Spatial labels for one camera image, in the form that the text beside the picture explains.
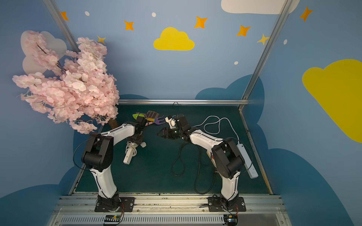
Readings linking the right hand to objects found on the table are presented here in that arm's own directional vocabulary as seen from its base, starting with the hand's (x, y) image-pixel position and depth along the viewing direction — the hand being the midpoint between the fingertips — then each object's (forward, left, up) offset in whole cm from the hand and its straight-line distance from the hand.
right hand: (161, 133), depth 86 cm
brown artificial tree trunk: (+6, +34, 0) cm, 34 cm away
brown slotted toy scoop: (+27, +14, -13) cm, 33 cm away
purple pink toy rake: (+21, +8, -15) cm, 27 cm away
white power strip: (-13, +20, -9) cm, 26 cm away
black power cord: (-16, -24, -14) cm, 32 cm away
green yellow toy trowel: (+26, +27, -14) cm, 40 cm away
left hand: (+2, +21, -11) cm, 23 cm away
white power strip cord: (-5, +20, -8) cm, 22 cm away
